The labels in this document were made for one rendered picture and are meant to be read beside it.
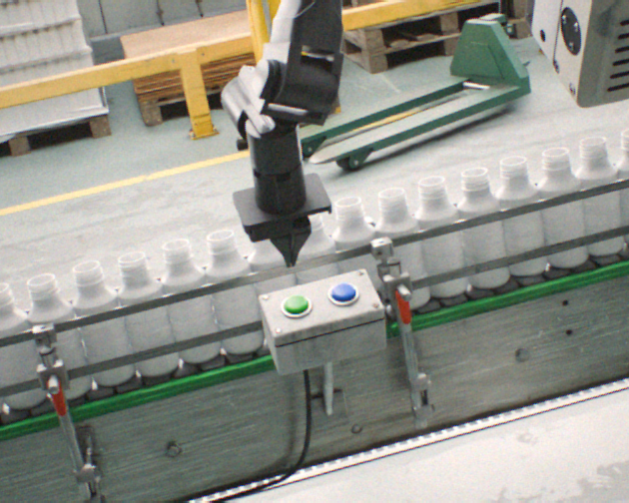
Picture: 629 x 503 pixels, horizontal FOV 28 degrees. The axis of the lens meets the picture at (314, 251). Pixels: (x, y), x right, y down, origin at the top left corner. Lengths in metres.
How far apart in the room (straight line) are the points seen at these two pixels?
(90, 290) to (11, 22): 5.33
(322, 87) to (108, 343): 0.52
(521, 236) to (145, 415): 0.57
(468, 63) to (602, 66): 5.40
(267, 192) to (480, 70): 4.93
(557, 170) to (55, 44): 5.38
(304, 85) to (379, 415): 0.60
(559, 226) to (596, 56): 0.85
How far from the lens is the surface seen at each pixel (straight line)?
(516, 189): 1.73
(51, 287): 1.63
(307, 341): 1.51
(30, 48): 6.94
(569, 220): 1.76
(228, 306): 1.66
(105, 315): 1.63
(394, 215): 1.68
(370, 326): 1.52
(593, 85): 0.95
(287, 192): 1.37
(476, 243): 1.72
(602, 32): 0.92
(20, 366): 1.67
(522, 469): 3.21
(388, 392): 1.73
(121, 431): 1.68
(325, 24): 1.32
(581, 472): 3.18
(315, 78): 1.31
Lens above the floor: 1.72
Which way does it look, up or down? 21 degrees down
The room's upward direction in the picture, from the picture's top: 11 degrees counter-clockwise
